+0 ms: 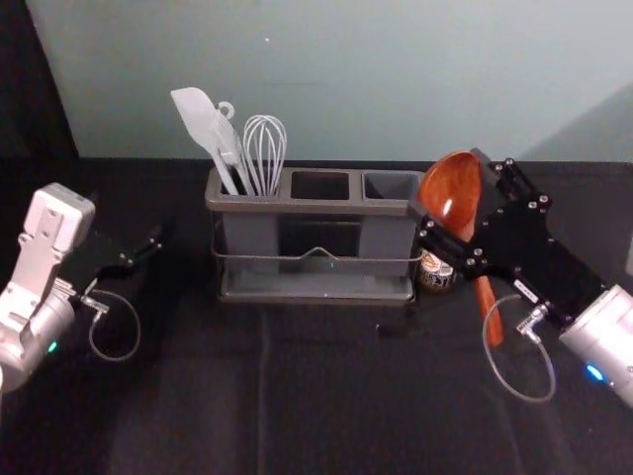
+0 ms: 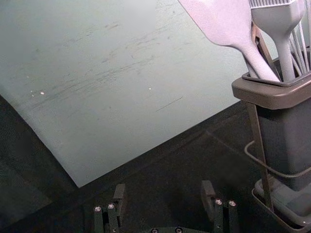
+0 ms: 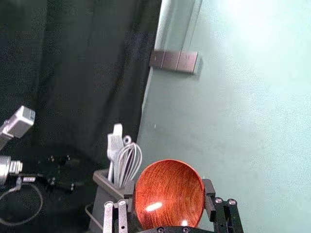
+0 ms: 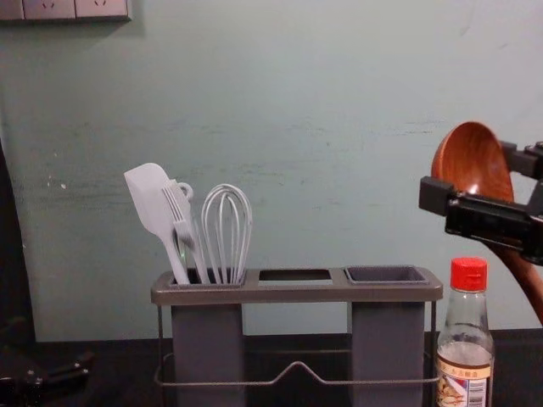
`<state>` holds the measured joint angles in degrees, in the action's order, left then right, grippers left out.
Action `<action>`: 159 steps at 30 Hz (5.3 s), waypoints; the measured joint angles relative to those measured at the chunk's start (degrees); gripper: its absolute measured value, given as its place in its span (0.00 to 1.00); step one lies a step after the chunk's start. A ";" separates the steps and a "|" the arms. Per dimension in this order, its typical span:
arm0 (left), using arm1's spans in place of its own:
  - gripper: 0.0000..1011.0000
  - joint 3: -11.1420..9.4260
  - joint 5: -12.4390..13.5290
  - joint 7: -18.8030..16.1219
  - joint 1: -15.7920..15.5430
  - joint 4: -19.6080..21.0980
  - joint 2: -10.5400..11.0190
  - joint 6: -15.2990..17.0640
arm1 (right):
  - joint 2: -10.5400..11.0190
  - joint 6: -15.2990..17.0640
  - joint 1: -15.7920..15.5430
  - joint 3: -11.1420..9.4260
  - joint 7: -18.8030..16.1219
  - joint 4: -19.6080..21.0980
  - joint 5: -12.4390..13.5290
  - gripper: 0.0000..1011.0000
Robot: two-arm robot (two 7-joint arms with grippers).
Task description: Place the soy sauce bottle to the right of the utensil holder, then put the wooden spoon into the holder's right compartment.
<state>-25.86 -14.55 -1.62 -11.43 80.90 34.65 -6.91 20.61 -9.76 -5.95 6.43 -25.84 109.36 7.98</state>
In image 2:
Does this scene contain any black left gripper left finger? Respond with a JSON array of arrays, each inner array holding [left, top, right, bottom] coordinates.
[[93, 183, 126, 233]]

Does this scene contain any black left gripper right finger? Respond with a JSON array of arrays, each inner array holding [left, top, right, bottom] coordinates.
[[201, 180, 241, 233]]

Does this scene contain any black table cloth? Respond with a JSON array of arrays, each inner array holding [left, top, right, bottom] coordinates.
[[0, 94, 311, 233]]

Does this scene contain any black rack with steel bars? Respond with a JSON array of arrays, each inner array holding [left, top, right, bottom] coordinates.
[[243, 101, 311, 230]]

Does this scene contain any dark grey utensil holder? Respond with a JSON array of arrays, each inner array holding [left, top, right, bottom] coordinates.
[[231, 71, 311, 193]]

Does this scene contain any pale grey silicone spatula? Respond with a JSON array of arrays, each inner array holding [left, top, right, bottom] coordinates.
[[177, 0, 281, 83]]

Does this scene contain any pale grey silicone brush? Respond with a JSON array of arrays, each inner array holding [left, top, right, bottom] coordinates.
[[248, 0, 307, 82]]

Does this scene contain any plain pale wall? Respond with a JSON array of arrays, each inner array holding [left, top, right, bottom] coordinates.
[[0, 0, 280, 189]]

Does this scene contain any grey wire whisk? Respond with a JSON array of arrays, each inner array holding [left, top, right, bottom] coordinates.
[[288, 9, 311, 74]]

